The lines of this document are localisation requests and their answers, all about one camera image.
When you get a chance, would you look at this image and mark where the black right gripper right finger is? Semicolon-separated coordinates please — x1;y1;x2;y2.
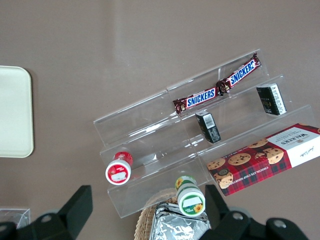
199;184;310;240

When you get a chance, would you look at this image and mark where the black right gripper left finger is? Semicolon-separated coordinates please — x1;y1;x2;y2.
0;184;94;240

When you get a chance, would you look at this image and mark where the foil wrapped sandwich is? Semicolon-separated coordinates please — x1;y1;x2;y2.
149;202;212;240

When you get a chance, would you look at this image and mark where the woven wicker basket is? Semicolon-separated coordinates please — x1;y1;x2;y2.
133;187;181;240

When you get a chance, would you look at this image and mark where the cream plastic tray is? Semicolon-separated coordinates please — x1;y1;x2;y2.
0;65;35;159

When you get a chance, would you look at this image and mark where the green lidded sunflower cup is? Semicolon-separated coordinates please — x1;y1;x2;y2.
174;175;207;217

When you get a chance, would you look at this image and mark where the clear plastic container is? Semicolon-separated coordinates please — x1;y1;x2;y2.
0;207;32;230

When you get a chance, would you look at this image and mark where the red lidded yogurt cup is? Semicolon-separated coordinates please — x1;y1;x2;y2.
104;150;134;186

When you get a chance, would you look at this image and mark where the Walkers red tartan cookie box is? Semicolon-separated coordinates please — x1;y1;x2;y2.
206;122;320;197

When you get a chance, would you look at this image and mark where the small black box with barcode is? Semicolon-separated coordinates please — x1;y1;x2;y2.
195;111;222;145

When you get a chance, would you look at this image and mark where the clear acrylic tiered shelf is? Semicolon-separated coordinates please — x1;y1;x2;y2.
92;48;315;219

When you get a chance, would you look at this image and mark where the Snickers chocolate bar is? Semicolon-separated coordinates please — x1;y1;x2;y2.
216;52;262;95
172;87;223;115

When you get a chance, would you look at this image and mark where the black box with white side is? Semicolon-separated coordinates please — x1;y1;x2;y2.
256;82;288;116

